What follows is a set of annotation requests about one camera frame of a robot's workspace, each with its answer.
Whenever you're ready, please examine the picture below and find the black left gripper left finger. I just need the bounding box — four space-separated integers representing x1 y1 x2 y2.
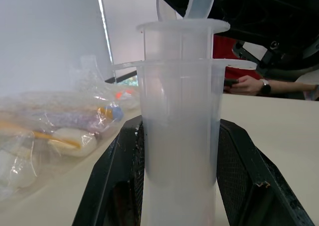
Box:
71 114 146 226

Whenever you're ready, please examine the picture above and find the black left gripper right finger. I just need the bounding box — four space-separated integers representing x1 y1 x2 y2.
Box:
216 118 316 226

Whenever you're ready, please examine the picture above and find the translucent plastic syringe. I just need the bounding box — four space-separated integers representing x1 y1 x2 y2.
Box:
109 0 258 226

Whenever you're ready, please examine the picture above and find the person's bare hand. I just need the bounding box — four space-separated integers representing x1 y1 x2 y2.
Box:
225 75 263 96

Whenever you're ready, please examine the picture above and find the person's red shirt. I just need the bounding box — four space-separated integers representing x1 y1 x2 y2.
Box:
213 34 260 87

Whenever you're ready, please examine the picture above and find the clear plastic bag of supplies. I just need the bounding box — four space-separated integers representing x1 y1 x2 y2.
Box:
0 89 125 202

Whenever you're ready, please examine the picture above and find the clear bag with orange items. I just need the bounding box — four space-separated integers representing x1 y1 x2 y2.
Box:
104 85 141 112

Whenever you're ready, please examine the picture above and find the black wrist watch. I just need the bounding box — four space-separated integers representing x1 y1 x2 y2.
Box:
260 78 273 95

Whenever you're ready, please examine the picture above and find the black phone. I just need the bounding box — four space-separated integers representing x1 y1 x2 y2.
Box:
223 78 240 87

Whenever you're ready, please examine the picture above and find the clear glass flask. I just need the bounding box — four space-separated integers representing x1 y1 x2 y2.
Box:
79 54 106 92

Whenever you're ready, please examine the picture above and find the white partition panel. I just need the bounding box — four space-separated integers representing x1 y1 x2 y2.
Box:
0 0 116 98

